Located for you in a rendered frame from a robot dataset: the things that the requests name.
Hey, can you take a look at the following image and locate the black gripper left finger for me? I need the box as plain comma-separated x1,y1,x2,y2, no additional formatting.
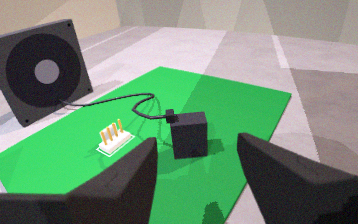
0,137,158,224

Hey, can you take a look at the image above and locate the black fan cable with plug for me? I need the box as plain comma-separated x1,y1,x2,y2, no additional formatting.
58,93,208,160

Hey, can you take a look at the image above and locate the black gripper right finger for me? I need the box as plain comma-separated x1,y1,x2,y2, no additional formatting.
237,133,358,224

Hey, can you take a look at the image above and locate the black cooling fan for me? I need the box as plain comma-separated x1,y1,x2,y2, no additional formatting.
0,19,93,128

